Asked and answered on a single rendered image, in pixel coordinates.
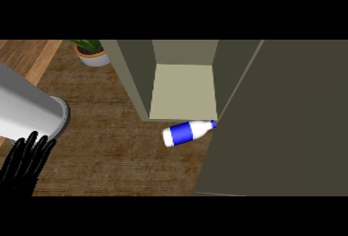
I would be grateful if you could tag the white and blue water bottle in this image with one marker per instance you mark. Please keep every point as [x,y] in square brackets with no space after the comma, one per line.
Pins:
[185,133]

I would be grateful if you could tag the olive green open cabinet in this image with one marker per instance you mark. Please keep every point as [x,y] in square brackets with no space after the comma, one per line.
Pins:
[181,89]

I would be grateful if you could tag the potted green plant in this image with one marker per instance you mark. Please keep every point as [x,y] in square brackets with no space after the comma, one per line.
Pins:
[91,53]

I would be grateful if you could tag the silver cylindrical appliance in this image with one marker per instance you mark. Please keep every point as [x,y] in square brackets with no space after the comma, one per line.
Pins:
[26,110]

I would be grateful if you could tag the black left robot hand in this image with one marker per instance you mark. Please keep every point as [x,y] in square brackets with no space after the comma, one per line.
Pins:
[22,166]

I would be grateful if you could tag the dark grey cabinet door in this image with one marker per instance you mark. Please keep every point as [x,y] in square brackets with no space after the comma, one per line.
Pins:
[280,123]

